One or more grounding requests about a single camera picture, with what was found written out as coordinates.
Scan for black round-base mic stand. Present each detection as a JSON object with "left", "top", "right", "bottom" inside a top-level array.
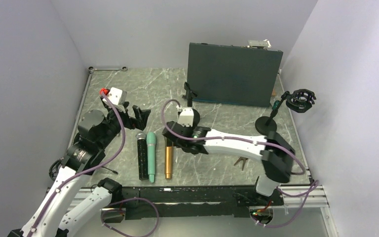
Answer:
[{"left": 182, "top": 82, "right": 200, "bottom": 126}]

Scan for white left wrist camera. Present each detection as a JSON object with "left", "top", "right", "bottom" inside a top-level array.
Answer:
[{"left": 100, "top": 87, "right": 127, "bottom": 106}]

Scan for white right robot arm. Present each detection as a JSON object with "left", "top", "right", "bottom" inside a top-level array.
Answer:
[{"left": 162, "top": 121, "right": 295, "bottom": 205}]

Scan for black tripod mic stand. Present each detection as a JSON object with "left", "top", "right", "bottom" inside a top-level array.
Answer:
[{"left": 48, "top": 158, "right": 118, "bottom": 181}]

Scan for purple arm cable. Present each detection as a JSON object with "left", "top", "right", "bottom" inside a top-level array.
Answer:
[
  {"left": 26, "top": 91, "right": 160, "bottom": 237},
  {"left": 161, "top": 99, "right": 320, "bottom": 229}
]

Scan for black stand with shock mount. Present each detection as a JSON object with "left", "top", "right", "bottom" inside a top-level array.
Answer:
[{"left": 255, "top": 89, "right": 317, "bottom": 135}]

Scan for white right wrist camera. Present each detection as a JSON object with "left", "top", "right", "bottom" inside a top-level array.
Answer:
[{"left": 176, "top": 105, "right": 195, "bottom": 127}]

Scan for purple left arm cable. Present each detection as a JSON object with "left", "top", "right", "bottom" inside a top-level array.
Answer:
[{"left": 26, "top": 91, "right": 160, "bottom": 237}]

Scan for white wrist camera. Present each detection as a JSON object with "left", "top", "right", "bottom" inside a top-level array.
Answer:
[
  {"left": 176, "top": 105, "right": 195, "bottom": 127},
  {"left": 100, "top": 87, "right": 127, "bottom": 106}
]

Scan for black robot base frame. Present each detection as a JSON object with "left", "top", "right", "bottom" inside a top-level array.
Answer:
[{"left": 105, "top": 185, "right": 284, "bottom": 220}]

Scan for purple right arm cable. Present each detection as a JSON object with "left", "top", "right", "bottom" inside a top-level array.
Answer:
[{"left": 161, "top": 99, "right": 320, "bottom": 229}]

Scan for gold microphone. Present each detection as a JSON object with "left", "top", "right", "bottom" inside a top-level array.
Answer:
[{"left": 164, "top": 138, "right": 174, "bottom": 180}]

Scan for yellow handle pliers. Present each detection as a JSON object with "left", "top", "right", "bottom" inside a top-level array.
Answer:
[{"left": 233, "top": 157, "right": 248, "bottom": 171}]

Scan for white device behind panel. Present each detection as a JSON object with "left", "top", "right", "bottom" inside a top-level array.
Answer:
[{"left": 247, "top": 39, "right": 271, "bottom": 49}]

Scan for aluminium table edge rail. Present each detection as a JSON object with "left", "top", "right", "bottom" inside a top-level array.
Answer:
[{"left": 68, "top": 70, "right": 93, "bottom": 147}]

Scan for mint green toy microphone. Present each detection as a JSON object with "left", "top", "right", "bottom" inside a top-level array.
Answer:
[{"left": 147, "top": 132, "right": 157, "bottom": 183}]

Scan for green handle screwdriver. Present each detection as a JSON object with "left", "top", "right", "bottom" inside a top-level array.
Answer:
[{"left": 272, "top": 100, "right": 280, "bottom": 110}]

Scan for black silver-mesh microphone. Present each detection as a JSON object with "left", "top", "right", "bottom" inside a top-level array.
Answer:
[{"left": 136, "top": 132, "right": 149, "bottom": 181}]

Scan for silver ring spanner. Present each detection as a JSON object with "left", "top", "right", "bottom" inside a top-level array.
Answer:
[{"left": 88, "top": 66, "right": 128, "bottom": 73}]

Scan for dark grey upright panel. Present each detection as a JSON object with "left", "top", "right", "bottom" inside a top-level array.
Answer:
[{"left": 187, "top": 42, "right": 283, "bottom": 108}]

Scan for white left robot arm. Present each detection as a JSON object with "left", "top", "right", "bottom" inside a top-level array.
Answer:
[{"left": 9, "top": 104, "right": 151, "bottom": 237}]

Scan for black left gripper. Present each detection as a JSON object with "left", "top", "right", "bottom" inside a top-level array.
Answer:
[{"left": 98, "top": 102, "right": 151, "bottom": 149}]

